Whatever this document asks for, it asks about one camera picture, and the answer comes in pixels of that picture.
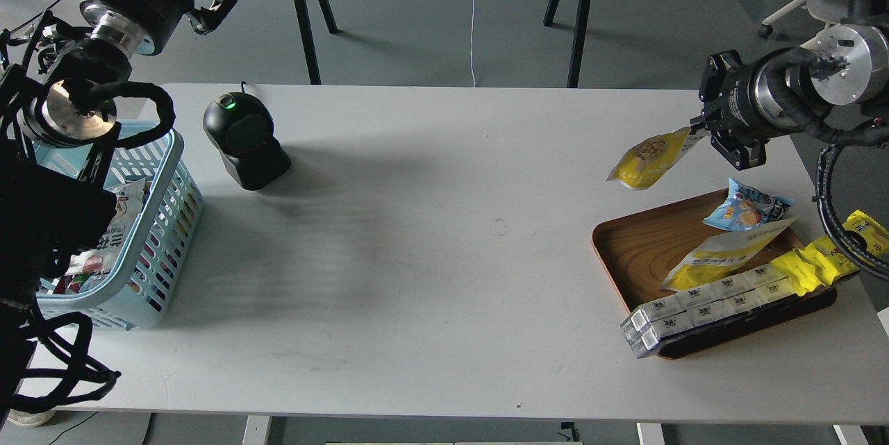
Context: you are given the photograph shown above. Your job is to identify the blue snack packet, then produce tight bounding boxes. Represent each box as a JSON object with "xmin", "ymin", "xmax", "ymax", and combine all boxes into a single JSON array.
[{"xmin": 702, "ymin": 177, "xmax": 795, "ymax": 232}]

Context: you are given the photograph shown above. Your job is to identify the yellow cartoon snack bag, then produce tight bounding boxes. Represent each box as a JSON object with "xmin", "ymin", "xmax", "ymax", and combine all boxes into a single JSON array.
[{"xmin": 770, "ymin": 210, "xmax": 888, "ymax": 296}]

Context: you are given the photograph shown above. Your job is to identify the light blue plastic basket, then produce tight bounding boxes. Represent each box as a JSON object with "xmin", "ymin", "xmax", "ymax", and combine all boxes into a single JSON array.
[{"xmin": 37, "ymin": 130, "xmax": 203, "ymax": 330}]

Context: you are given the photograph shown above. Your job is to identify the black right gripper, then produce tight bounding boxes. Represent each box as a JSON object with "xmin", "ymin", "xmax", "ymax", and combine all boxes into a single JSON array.
[{"xmin": 689, "ymin": 50, "xmax": 782, "ymax": 171}]

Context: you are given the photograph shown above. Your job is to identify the black barcode scanner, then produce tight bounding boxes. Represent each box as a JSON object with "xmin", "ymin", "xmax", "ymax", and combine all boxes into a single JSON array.
[{"xmin": 203, "ymin": 92, "xmax": 292, "ymax": 191}]

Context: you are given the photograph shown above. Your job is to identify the white red snack bag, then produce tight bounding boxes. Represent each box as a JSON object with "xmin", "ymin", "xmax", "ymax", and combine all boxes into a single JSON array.
[{"xmin": 53, "ymin": 177, "xmax": 151, "ymax": 294}]

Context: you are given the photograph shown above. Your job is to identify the brown wooden tray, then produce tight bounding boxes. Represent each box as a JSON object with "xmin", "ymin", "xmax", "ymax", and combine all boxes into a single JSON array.
[{"xmin": 591, "ymin": 188, "xmax": 836, "ymax": 360}]

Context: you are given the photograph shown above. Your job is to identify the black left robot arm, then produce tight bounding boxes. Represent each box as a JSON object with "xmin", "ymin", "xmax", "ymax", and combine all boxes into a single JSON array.
[{"xmin": 1, "ymin": 0, "xmax": 236, "ymax": 419}]

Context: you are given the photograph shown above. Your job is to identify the white boxed snack pack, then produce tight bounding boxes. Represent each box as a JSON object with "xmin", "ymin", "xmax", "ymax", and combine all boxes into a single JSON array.
[{"xmin": 620, "ymin": 265, "xmax": 797, "ymax": 359}]

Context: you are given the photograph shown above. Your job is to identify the yellow white nut snack pouch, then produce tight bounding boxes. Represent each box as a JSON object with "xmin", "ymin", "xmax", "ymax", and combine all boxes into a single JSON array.
[{"xmin": 606, "ymin": 128, "xmax": 708, "ymax": 191}]

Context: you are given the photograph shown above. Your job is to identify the black trestle table legs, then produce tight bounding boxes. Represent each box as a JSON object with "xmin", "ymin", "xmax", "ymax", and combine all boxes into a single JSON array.
[{"xmin": 240, "ymin": 0, "xmax": 626, "ymax": 89}]

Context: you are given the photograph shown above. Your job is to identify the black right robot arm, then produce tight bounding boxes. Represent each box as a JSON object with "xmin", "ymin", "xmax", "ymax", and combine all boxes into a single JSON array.
[{"xmin": 690, "ymin": 0, "xmax": 887, "ymax": 170}]

